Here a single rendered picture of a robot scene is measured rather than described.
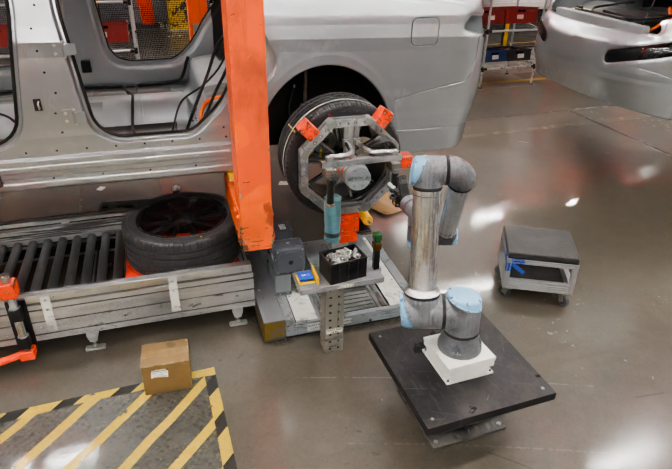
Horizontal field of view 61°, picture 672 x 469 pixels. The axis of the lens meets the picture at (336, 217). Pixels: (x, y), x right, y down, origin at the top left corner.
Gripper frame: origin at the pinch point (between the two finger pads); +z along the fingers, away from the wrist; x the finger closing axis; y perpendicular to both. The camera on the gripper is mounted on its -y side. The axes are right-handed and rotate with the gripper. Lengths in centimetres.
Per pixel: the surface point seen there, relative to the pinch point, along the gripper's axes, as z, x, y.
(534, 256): -15, 85, 50
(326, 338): -24, -42, 73
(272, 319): -5, -66, 70
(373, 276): -25.6, -18.1, 38.1
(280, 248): 20, -56, 43
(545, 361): -62, 66, 83
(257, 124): 3, -68, -36
